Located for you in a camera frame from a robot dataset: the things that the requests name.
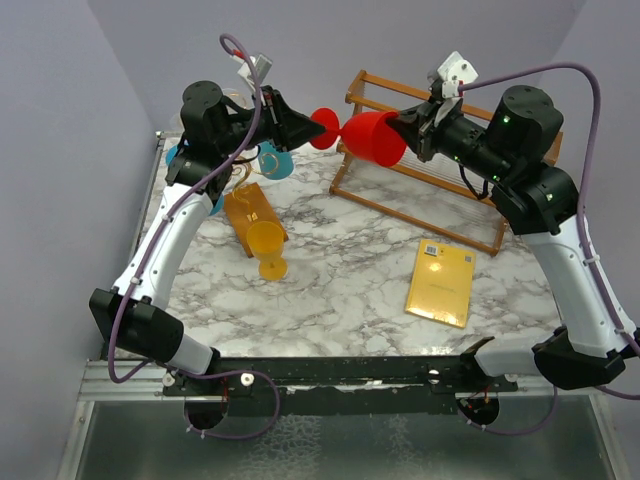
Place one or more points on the wine glass rack wooden base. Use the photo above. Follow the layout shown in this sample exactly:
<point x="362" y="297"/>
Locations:
<point x="237" y="217"/>

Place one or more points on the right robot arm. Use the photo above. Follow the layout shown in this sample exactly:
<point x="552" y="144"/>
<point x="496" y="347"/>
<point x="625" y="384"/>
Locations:
<point x="540" y="203"/>

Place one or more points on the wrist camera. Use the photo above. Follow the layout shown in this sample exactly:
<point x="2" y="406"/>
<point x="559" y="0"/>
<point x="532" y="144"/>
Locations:
<point x="253" y="70"/>
<point x="446" y="79"/>

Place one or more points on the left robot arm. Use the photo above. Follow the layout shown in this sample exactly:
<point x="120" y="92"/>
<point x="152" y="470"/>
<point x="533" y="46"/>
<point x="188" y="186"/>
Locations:
<point x="132" y="314"/>

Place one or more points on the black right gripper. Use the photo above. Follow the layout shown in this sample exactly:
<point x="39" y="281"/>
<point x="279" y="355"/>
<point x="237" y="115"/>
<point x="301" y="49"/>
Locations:
<point x="422" y="126"/>

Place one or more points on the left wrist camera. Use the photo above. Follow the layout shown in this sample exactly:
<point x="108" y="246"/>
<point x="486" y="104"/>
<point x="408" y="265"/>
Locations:
<point x="253" y="70"/>

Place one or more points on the yellow plastic goblet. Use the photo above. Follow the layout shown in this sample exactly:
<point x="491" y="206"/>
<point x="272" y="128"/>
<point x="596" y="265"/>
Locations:
<point x="266" y="243"/>

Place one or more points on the wooden shelf rack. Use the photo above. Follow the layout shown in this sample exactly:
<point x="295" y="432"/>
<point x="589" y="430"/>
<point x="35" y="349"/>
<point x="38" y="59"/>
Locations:
<point x="428" y="173"/>

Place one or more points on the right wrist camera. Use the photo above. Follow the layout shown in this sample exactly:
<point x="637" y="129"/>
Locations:
<point x="446" y="79"/>

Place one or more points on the red plastic goblet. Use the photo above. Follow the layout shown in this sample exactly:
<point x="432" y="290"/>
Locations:
<point x="365" y="135"/>

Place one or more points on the yellow book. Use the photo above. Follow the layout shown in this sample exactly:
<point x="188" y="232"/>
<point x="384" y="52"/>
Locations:
<point x="441" y="284"/>

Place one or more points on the aluminium table frame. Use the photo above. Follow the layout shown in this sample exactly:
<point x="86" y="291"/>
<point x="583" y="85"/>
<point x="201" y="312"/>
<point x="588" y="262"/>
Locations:
<point x="133" y="431"/>

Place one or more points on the blue plastic goblet front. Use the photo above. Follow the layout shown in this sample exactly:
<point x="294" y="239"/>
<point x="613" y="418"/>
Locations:
<point x="218" y="204"/>

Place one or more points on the blue plastic goblet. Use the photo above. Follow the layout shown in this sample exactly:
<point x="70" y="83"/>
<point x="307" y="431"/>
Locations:
<point x="218" y="204"/>
<point x="274" y="164"/>

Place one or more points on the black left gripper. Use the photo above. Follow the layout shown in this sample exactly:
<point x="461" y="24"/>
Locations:
<point x="291" y="127"/>

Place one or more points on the gold wire glass rack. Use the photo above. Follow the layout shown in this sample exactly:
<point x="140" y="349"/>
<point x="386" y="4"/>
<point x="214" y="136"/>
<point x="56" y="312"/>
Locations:
<point x="245" y="167"/>

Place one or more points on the ribbed clear wine glass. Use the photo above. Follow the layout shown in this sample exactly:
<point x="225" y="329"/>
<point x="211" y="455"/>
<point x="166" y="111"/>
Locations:
<point x="237" y="97"/>

